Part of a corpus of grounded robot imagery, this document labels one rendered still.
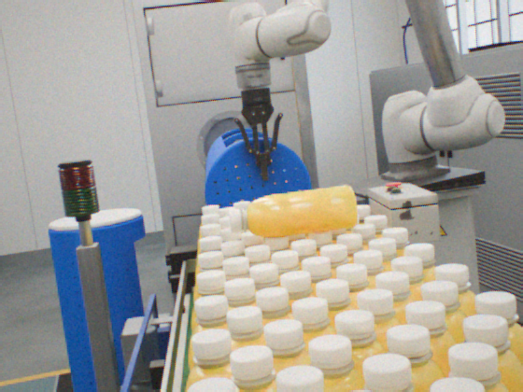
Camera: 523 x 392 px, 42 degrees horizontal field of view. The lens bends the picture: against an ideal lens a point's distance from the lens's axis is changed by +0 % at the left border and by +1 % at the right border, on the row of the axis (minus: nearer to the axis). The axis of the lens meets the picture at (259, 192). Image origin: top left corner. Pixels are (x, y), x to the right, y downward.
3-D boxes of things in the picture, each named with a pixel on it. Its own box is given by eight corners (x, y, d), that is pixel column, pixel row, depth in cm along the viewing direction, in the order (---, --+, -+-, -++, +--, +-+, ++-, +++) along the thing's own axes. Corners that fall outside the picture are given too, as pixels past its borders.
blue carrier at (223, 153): (284, 193, 269) (272, 122, 266) (319, 234, 183) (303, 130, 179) (213, 206, 268) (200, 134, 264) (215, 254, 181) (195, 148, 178)
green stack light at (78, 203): (103, 209, 131) (98, 184, 130) (97, 214, 125) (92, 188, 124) (68, 213, 131) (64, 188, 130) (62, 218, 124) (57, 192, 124)
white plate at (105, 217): (80, 229, 190) (80, 232, 190) (159, 209, 210) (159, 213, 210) (31, 224, 209) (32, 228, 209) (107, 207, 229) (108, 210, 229)
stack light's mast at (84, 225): (106, 240, 132) (94, 158, 130) (102, 246, 125) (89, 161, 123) (74, 244, 131) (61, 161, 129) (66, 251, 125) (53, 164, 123)
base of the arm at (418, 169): (426, 167, 240) (423, 151, 239) (452, 172, 218) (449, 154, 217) (376, 177, 238) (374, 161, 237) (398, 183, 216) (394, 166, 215)
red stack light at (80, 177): (98, 183, 130) (95, 163, 130) (92, 187, 124) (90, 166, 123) (64, 188, 130) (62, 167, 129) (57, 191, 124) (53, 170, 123)
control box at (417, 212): (413, 224, 161) (409, 181, 160) (441, 241, 141) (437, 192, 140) (371, 230, 161) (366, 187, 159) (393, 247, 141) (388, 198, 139)
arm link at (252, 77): (272, 63, 170) (274, 87, 171) (268, 64, 179) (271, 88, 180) (235, 66, 169) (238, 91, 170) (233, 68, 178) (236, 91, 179)
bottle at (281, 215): (346, 188, 117) (237, 202, 116) (352, 182, 110) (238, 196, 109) (351, 229, 116) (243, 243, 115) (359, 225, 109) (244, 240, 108)
